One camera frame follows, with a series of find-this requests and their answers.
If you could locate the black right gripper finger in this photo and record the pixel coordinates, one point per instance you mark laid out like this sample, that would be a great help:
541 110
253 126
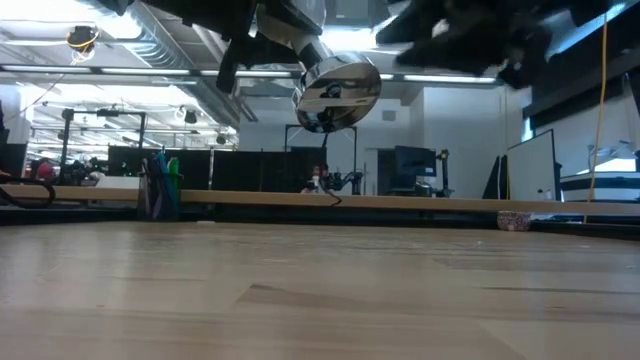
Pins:
407 25

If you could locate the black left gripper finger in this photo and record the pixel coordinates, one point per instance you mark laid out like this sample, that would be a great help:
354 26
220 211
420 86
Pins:
250 55

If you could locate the white round lid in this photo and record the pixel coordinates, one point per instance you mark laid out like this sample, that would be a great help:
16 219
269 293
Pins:
280 27

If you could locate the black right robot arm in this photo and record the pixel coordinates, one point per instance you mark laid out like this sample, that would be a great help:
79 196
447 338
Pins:
585 7

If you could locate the black background robot arm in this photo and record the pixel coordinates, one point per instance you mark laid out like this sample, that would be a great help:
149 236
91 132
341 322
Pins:
347 179

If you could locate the long ceiling light fixture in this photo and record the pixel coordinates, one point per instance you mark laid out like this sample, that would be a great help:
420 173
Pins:
150 71

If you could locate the black partition panel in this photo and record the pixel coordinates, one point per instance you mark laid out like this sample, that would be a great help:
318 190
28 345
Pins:
240 170

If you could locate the black computer monitor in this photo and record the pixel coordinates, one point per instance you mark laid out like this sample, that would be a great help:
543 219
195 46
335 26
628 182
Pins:
415 161

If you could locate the black ceiling device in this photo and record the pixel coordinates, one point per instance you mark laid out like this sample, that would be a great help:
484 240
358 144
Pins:
81 39

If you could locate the white board panel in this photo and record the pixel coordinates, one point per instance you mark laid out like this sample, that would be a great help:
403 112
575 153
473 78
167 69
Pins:
532 167

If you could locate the person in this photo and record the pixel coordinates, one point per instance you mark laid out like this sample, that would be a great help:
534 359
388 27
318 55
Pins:
45 171
315 181

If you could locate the dark metal pot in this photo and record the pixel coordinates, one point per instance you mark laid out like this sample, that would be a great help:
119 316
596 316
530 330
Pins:
423 189

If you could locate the light wooden desk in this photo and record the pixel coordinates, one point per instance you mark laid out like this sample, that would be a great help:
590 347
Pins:
425 204

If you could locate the patterned round bowl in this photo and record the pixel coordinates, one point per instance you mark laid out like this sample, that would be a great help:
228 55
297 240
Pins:
514 221

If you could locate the black white striped box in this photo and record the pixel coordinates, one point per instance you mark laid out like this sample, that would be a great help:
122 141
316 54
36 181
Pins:
600 187

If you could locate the black background rig frame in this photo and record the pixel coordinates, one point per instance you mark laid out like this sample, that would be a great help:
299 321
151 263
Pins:
287 150
65 135

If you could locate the black aluminium table frame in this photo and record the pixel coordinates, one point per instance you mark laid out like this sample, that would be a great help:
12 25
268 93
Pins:
300 217

